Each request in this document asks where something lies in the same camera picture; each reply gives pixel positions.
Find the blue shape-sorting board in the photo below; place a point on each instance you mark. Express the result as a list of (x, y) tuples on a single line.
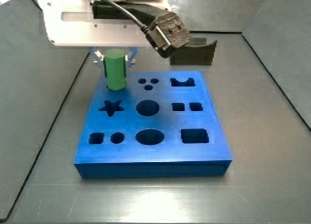
[(152, 130)]

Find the dark curved peg holder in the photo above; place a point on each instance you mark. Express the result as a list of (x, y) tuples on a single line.
[(195, 54)]

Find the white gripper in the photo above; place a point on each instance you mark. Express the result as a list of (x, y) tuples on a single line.
[(72, 27)]

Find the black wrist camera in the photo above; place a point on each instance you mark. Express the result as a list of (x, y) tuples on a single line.
[(167, 34)]

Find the green hexagonal peg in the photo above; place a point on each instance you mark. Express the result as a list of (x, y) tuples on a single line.
[(115, 69)]

